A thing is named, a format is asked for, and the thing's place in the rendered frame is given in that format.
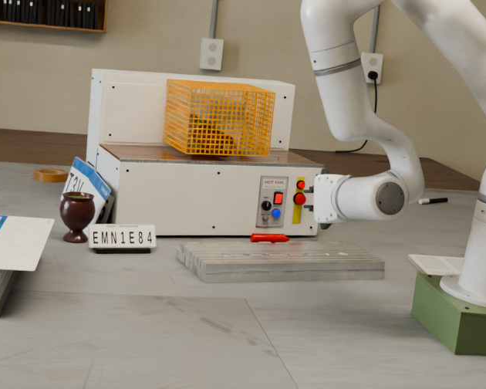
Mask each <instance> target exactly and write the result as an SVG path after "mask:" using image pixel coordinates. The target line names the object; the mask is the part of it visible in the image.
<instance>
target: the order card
mask: <svg viewBox="0 0 486 389"><path fill-rule="evenodd" d="M88 230H89V247H90V248H155V247H156V246H157V244H156V229H155V225H152V224H88Z"/></svg>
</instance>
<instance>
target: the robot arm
mask: <svg viewBox="0 0 486 389"><path fill-rule="evenodd" d="M385 1H387V0H302V4H301V10H300V17H301V23H302V29H303V32H304V36H305V41H306V45H307V48H308V51H309V56H310V59H311V63H312V68H313V71H314V74H315V78H316V82H317V86H318V88H319V93H320V96H321V100H322V105H323V108H324V111H325V114H326V119H327V122H328V125H329V129H330V131H331V133H332V135H333V136H334V137H335V138H336V139H337V140H341V141H355V140H372V141H375V142H377V143H378V144H379V145H380V146H381V147H382V148H383V149H384V150H385V151H386V154H387V156H388V158H389V161H390V170H389V171H385V172H383V173H381V174H376V175H373V176H369V177H361V178H354V177H353V176H352V175H346V176H345V175H340V174H332V173H331V172H330V170H329V169H327V168H323V169H322V170H321V174H319V175H317V176H316V178H315V181H314V185H313V186H312V187H309V190H304V193H314V205H304V208H308V209H309V211H312V212H313V213H314V219H315V220H316V222H318V223H320V226H321V229H327V228H328V227H329V226H330V225H331V224H332V223H342V222H348V221H351V220H370V221H392V220H395V219H397V218H399V217H400V216H401V215H402V214H403V213H404V212H405V210H406V208H407V206H408V205H409V204H411V203H413V202H415V201H417V200H419V199H420V198H421V197H422V196H423V195H424V192H425V181H424V174H423V171H422V167H421V164H420V159H419V157H418V154H417V150H416V148H415V146H414V145H413V142H412V141H411V139H410V138H409V137H408V136H407V135H406V134H405V133H404V132H403V131H402V130H401V129H400V128H398V127H396V126H394V125H392V124H391V123H389V122H387V121H385V120H383V119H382V118H380V117H378V116H377V115H376V114H375V112H374V111H373V108H372V104H371V100H370V95H369V91H368V88H367V85H366V78H365V75H364V72H363V65H362V62H361V58H360V55H359V50H358V46H357V43H356V37H355V34H354V31H353V24H354V22H355V21H356V20H357V19H358V18H359V17H360V16H362V15H364V14H365V13H367V12H368V11H370V10H371V9H373V8H375V7H377V6H378V5H380V4H382V3H384V2H385ZM390 1H391V2H392V3H393V4H395V5H396V7H397V8H399V9H400V10H401V11H402V12H403V13H404V14H405V15H406V16H407V17H408V18H409V19H410V20H411V21H412V22H413V23H414V24H415V25H416V26H417V27H418V28H419V29H420V30H421V31H422V32H423V33H424V34H425V36H426V37H427V38H428V39H429V40H430V41H431V42H432V43H433V44H434V45H435V46H436V47H437V49H438V50H439V51H440V52H441V53H442V55H443V56H444V57H445V58H446V59H447V61H448V62H449V63H450V64H451V65H452V66H453V67H454V68H455V70H456V71H457V73H458V74H459V75H460V77H461V78H462V80H463V81H464V82H465V84H466V85H467V87H468V89H469V90H470V91H471V93H472V95H473V96H474V98H475V99H476V101H477V102H478V104H479V106H480V107H481V109H482V110H483V112H484V114H485V115H486V19H485V18H484V16H483V15H482V14H481V13H480V12H479V11H478V10H477V8H476V7H475V6H474V5H473V4H472V3H471V1H470V0H390ZM440 287H441V288H442V289H443V290H444V291H445V292H447V293H449V294H451V295H452V296H454V297H456V298H458V299H461V300H463V301H466V302H468V303H472V304H475V305H478V306H483V307H486V169H485V171H484V174H483V176H482V179H481V185H480V188H479V192H478V198H477V202H476V205H475V210H474V217H473V220H472V224H471V230H470V234H469V238H468V241H467V248H466V252H465V255H464V261H463V265H462V269H461V274H451V275H446V276H443V277H442V278H441V279H440Z"/></svg>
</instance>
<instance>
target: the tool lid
mask: <svg viewBox="0 0 486 389"><path fill-rule="evenodd" d="M181 251H182V252H183V253H184V254H185V255H186V256H187V257H188V258H190V259H191V260H192V261H193V262H194V263H196V264H197V265H198V266H199V267H200V268H202V269H203V270H204V271H205V272H253V271H302V270H351V269H384V265H385V262H384V261H383V260H381V259H378V258H377V257H376V256H374V255H371V254H370V253H368V252H366V251H364V250H363V249H361V248H359V247H358V246H356V245H354V244H352V243H351V242H344V243H332V242H275V243H262V242H202V244H189V243H188V242H182V243H181Z"/></svg>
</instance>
